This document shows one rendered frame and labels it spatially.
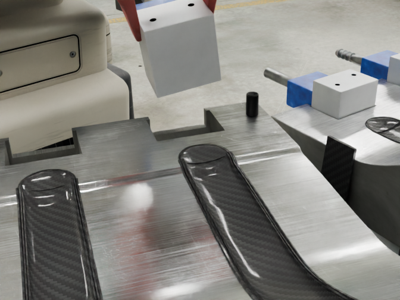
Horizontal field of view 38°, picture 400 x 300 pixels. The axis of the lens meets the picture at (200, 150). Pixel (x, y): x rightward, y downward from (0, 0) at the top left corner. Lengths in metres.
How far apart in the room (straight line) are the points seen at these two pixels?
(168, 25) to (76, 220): 0.14
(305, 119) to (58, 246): 0.28
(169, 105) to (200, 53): 2.25
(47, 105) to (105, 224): 0.41
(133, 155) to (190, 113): 2.16
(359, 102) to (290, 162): 0.17
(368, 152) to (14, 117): 0.42
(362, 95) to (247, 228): 0.25
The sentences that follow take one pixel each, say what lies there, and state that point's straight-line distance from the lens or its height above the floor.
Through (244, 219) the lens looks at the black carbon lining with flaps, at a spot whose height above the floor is 0.88.
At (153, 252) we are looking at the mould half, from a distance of 0.33.
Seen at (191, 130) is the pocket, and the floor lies 0.87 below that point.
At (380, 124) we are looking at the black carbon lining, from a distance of 0.55.
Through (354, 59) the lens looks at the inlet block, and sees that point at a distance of 0.69.
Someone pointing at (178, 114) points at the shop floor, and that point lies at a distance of 2.57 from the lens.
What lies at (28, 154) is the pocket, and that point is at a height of 0.87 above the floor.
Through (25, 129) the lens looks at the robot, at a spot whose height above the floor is 0.78.
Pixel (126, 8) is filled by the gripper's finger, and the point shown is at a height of 0.99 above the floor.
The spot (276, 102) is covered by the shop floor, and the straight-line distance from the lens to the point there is 2.68.
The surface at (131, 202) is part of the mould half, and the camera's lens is 0.37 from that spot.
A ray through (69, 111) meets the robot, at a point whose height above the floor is 0.79.
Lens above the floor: 1.09
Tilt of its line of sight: 29 degrees down
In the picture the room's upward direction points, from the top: 2 degrees counter-clockwise
